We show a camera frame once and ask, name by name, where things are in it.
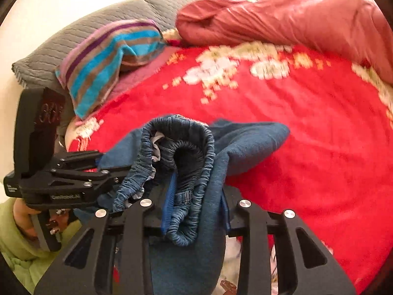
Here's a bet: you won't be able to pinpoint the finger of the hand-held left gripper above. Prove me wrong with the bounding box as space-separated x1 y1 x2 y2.
49 166 133 205
54 150 104 173

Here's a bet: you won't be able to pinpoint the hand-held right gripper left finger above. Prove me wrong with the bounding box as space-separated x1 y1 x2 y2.
33 170 180 295

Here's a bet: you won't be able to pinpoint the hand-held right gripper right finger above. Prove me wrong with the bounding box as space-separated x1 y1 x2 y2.
223 186 357 295

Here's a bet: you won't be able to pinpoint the blue pants with white lace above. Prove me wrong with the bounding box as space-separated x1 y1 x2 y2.
74 114 291 295

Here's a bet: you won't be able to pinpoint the person's left hand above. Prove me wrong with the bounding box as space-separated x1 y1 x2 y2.
14 198 42 241

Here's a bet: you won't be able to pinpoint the striped towel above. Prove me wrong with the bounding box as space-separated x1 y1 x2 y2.
55 18 168 120

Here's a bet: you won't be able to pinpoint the grey quilted pillow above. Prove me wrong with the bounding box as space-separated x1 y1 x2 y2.
12 0 219 99

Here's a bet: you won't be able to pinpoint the mauve cloth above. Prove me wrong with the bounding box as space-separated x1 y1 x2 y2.
106 45 183 100

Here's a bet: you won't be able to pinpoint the red floral blanket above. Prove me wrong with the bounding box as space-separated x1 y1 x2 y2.
66 41 393 294

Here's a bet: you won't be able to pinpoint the pink quilt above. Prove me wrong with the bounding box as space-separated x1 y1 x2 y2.
176 0 393 85

